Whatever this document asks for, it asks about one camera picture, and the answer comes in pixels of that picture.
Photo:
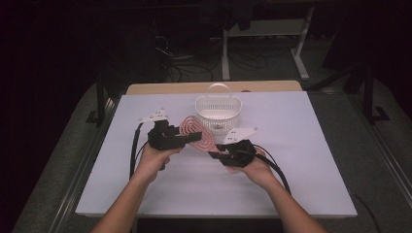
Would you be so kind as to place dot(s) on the person's left hand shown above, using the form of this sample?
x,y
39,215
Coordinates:
x,y
155,161

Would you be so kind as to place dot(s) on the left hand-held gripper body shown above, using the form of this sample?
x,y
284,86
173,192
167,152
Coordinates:
x,y
163,139

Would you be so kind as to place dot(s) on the dark hanging cloth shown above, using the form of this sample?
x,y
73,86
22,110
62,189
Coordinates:
x,y
238,14

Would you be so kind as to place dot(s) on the light wooden table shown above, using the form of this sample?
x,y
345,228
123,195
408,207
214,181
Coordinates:
x,y
181,87

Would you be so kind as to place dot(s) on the black metal stand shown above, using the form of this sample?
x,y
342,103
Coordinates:
x,y
100,103
370,97

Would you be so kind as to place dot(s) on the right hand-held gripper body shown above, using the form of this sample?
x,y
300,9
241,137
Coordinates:
x,y
239,153

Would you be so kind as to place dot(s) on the person's right hand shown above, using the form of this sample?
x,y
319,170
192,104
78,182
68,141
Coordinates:
x,y
257,171

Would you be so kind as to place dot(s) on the metal floor rail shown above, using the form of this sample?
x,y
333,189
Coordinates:
x,y
84,168
385,155

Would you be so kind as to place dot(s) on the white metal desk frame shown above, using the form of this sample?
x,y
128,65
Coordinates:
x,y
268,28

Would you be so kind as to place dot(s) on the white perforated plastic basket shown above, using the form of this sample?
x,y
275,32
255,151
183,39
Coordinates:
x,y
220,110

